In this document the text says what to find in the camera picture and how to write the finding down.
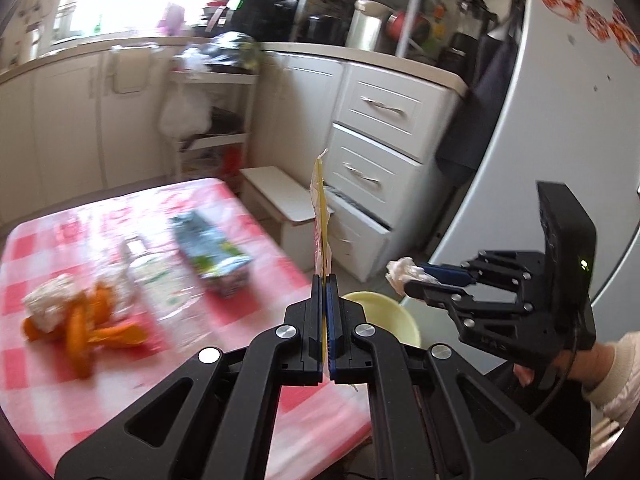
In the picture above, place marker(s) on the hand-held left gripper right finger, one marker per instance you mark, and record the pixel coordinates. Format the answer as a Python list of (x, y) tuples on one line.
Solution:
[(332, 330)]

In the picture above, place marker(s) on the white refrigerator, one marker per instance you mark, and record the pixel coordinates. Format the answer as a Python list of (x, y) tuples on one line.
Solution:
[(550, 110)]

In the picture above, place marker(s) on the white lower kitchen cabinets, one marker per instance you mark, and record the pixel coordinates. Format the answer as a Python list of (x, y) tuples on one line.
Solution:
[(70, 125)]

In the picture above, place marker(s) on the orange carrot piece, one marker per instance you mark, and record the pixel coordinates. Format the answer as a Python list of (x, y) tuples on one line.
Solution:
[(120, 335), (80, 340)]

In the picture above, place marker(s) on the yellow plastic wrapper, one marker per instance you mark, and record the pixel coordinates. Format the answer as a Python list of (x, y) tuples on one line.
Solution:
[(322, 220)]

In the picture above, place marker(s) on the clear plastic bottle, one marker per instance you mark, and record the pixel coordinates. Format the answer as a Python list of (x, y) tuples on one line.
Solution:
[(155, 280)]

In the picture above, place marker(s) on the black coffee machine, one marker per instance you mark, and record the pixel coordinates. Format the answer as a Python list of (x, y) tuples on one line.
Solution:
[(467, 35)]

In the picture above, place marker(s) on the clear plastic bag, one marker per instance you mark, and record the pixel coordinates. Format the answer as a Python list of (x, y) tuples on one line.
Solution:
[(190, 60)]

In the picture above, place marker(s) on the white drawer cabinet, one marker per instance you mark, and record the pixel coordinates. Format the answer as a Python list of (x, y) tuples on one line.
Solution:
[(390, 135)]

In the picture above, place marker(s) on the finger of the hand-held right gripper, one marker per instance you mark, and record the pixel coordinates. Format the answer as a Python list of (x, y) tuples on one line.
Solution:
[(430, 292), (445, 274)]

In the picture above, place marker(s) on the light blue milk carton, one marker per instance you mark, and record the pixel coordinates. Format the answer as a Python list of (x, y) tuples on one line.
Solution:
[(210, 255)]

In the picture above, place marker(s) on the person's right forearm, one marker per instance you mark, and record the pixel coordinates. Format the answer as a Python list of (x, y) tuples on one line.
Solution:
[(617, 385)]

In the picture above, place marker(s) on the white tissue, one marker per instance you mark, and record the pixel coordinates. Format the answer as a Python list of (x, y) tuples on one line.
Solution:
[(402, 272)]

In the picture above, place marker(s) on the white trolley rack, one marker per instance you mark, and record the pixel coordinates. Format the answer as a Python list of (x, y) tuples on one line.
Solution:
[(210, 78)]

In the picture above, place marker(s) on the red pot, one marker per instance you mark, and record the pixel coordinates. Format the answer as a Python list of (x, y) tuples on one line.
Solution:
[(407, 27)]

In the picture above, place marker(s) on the pale yellow bowl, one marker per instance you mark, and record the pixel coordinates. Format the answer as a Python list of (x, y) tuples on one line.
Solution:
[(390, 317)]

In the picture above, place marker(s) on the white step stool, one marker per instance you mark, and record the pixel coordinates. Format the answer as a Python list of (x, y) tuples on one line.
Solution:
[(280, 195)]

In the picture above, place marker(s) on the white paper towel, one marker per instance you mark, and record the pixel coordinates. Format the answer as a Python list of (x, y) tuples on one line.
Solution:
[(50, 305)]

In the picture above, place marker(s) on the person's right hand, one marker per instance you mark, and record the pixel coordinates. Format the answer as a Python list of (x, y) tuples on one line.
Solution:
[(590, 362)]

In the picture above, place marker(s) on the pink checked tablecloth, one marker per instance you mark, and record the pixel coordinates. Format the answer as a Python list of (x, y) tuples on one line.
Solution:
[(50, 240)]

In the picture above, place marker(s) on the black cooking pot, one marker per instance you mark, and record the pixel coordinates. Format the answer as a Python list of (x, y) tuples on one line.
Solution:
[(322, 30)]

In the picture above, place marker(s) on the dark plastic bag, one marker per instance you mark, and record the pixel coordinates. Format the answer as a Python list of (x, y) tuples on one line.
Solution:
[(235, 50)]

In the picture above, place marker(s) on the orange peel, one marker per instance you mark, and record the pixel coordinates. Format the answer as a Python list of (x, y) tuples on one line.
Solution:
[(100, 305), (35, 331)]

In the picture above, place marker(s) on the black air fryer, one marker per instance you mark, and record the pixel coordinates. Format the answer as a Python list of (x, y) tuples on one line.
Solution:
[(247, 10)]

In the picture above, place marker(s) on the white plastic bag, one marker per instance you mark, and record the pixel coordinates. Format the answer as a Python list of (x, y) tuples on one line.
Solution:
[(182, 115)]

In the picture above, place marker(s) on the beige kitchen countertop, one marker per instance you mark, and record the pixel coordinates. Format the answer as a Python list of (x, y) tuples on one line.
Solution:
[(400, 62)]

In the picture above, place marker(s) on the stainless steel canister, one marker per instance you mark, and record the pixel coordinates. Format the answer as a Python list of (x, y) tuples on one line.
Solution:
[(367, 25)]

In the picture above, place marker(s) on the purple bottle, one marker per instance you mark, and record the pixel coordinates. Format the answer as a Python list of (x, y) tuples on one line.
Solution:
[(171, 17)]

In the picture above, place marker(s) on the dark hanging apron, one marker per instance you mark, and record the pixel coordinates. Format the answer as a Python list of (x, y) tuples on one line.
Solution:
[(475, 120)]

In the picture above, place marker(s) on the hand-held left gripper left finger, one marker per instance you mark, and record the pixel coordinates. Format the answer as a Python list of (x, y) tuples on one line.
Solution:
[(317, 320)]

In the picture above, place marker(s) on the crumpled white paper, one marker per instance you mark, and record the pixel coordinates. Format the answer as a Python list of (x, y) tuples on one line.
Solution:
[(117, 285)]

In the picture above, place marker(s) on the white hanging plastic box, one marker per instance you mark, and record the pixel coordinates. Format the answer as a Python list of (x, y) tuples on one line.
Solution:
[(131, 70)]

